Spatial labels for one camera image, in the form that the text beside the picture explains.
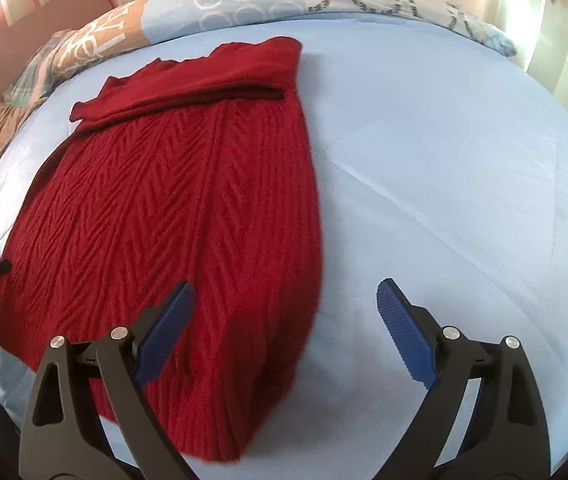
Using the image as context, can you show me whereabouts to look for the red knit sweater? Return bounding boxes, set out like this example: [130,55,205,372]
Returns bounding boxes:
[0,37,322,462]

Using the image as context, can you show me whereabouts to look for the mauve upholstered headboard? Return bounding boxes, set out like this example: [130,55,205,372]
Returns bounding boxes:
[0,0,114,99]

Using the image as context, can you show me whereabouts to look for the light blue quilted bedspread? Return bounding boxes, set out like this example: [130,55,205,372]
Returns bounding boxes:
[0,14,568,479]

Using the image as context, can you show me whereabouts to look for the blue and brown patterned duvet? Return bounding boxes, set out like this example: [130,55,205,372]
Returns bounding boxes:
[51,0,517,79]

